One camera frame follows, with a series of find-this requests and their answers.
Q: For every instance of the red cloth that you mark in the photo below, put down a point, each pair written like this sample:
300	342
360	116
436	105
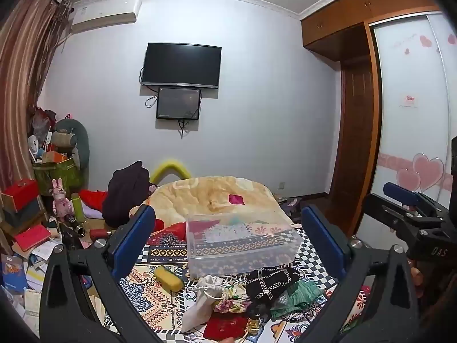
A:
93	199

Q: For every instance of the striped brown curtain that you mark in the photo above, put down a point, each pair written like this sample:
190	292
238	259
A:
26	78

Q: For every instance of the red book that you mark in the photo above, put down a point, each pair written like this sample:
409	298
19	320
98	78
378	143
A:
32	238

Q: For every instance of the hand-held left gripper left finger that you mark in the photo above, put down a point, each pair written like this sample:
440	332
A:
134	243

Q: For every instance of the black wall television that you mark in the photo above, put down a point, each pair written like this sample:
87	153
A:
181	65

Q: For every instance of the pink bunny toy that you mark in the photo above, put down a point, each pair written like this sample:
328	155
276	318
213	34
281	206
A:
60	200

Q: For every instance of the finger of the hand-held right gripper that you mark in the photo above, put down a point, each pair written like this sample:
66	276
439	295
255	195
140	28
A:
400	193
383	210

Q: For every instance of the small magenta cloth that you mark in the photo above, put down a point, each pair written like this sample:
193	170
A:
236	199

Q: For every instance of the red fabric pouch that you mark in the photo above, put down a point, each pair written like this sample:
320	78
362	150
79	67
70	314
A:
224	328

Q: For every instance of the black flashlight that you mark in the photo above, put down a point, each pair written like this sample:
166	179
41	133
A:
74	224

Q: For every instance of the floral cloth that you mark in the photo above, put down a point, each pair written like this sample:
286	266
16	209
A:
232	302

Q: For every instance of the green storage basket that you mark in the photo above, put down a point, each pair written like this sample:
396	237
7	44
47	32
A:
59	175

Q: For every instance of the clear plastic storage box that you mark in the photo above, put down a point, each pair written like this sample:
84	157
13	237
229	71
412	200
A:
239	246

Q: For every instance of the green tube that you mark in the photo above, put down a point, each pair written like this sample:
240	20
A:
78	209

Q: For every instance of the green cloth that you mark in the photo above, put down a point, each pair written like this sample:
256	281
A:
300	298

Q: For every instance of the dark bundled clothing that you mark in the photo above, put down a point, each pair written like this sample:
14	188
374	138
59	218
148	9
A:
126	194

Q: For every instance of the person's right forearm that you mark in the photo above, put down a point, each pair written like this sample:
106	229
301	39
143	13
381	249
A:
441	296

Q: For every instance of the red cylinder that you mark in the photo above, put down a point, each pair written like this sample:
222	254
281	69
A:
99	234

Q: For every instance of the grey plush toy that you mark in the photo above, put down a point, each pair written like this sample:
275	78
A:
73	139

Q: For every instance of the white air conditioner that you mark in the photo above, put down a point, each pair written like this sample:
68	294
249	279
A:
107	12

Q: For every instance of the red box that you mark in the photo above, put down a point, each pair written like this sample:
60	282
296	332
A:
21	194

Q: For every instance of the yellow foam tube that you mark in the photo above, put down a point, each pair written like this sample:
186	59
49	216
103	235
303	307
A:
171	170

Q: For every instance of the brown wooden door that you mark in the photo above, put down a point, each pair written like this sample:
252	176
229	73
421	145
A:
351	128

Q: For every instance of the white heart-print sliding door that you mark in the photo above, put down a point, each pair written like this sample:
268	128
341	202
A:
414	114

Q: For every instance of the blue printed box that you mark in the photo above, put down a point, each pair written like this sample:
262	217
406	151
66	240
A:
12	273

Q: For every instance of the person's right hand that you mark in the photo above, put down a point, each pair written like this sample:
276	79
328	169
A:
416	277

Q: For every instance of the yellow sponge pouch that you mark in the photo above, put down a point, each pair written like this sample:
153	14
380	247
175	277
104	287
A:
168	278

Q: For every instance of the black knit garment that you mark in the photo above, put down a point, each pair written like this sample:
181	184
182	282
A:
273	282

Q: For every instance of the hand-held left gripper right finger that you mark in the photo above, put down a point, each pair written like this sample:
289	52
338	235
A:
321	237

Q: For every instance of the beige blanket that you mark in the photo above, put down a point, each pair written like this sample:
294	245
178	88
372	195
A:
214	196

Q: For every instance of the wooden overhead cabinet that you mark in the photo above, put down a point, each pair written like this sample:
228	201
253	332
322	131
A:
357	14

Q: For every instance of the small black monitor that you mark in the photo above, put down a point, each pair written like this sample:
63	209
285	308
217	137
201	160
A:
178	103

